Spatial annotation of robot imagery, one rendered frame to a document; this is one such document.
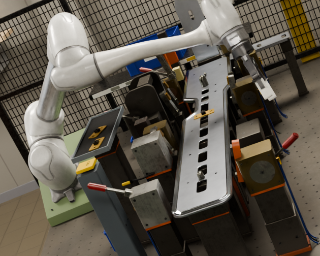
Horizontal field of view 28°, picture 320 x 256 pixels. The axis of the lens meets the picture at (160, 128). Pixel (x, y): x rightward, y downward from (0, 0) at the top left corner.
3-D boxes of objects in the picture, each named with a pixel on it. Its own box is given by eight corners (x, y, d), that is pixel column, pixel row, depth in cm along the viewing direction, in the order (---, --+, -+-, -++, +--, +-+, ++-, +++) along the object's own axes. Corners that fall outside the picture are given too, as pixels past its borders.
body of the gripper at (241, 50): (232, 53, 228) (245, 74, 227) (228, 50, 220) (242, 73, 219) (250, 41, 226) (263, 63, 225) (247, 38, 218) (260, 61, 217)
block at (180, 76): (208, 135, 306) (179, 67, 294) (201, 137, 307) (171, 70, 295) (208, 132, 310) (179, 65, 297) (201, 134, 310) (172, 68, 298)
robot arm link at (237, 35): (218, 37, 220) (226, 52, 220) (240, 23, 218) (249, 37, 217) (222, 40, 229) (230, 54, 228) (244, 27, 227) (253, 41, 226)
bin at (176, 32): (183, 57, 321) (173, 34, 316) (129, 77, 330) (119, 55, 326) (187, 47, 335) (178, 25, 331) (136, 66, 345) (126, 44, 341)
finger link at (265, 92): (262, 77, 215) (261, 77, 214) (273, 95, 214) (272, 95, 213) (254, 82, 215) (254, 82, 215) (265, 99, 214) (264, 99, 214)
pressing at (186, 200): (242, 197, 178) (240, 193, 178) (168, 222, 183) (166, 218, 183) (230, 56, 305) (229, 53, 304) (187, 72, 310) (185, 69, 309)
